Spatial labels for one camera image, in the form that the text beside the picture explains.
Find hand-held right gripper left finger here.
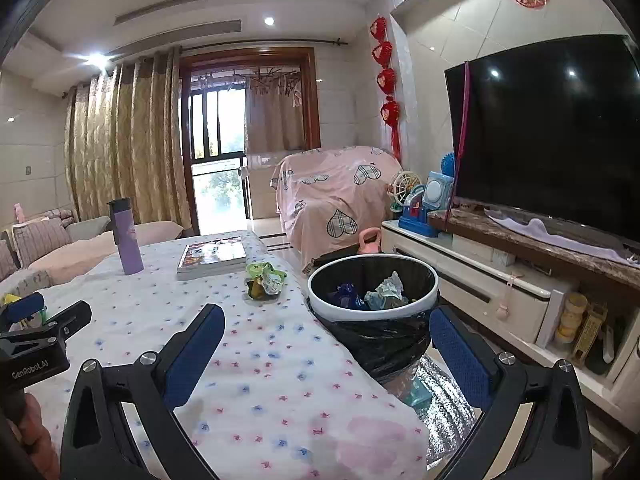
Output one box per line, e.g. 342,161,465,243
59,303,227,480

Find green snack pouch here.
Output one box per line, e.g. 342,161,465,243
243,261,288,302

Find curtain rod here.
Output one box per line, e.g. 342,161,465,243
107,36,349,56

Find red hanging knot ornaments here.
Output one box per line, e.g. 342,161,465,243
370,16,404,162

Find teal item under bin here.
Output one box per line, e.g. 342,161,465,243
404,379,434,409

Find striped pink cushion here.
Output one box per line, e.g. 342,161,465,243
0,240,19,282
11,217,74,267

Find lavender cloth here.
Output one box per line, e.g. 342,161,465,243
486,207,640,267

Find pink heart print cover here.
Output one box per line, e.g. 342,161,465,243
270,146,404,272

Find pink sofa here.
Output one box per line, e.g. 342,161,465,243
0,205,184,302

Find ceiling air vent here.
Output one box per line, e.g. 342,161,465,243
113,0,244,44

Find person's left hand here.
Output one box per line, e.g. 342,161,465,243
11,392,62,480

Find pale paper ball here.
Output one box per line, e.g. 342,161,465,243
364,271,409,310

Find blue toy playset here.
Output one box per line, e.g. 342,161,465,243
398,170,457,239

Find white ferris wheel toy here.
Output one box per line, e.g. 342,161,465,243
388,171,417,212

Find silver foil mat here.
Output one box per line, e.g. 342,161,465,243
394,354,477,467

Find pink rod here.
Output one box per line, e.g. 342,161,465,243
442,60,474,232

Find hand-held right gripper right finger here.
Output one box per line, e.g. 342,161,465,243
429,304,594,480

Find wooden framed balcony door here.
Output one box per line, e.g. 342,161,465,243
177,47,322,237

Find gold patterned curtain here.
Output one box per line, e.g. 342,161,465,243
64,47,194,234

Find blue wrapper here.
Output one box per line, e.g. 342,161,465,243
336,284,369,309

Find pink cabinet lock strap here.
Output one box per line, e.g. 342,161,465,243
494,270,524,319

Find white television cabinet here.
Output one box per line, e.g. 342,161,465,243
381,207,640,413

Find purple drink bottle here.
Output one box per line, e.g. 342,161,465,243
107,198,145,276

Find colourful magazine book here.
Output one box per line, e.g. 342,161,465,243
176,242,249,281

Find black television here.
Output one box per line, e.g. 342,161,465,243
444,35,640,257

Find yellow slotted tool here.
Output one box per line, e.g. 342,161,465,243
572,302,609,367

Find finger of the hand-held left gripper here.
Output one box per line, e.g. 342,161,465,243
0,292,45,324
0,300,93,357

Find crushed yellow green can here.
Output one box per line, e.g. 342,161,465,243
2,295,49,332

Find white trash bin black liner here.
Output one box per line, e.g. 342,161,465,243
305,255,442,387

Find pink kettlebell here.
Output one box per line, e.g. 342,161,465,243
357,227,384,257

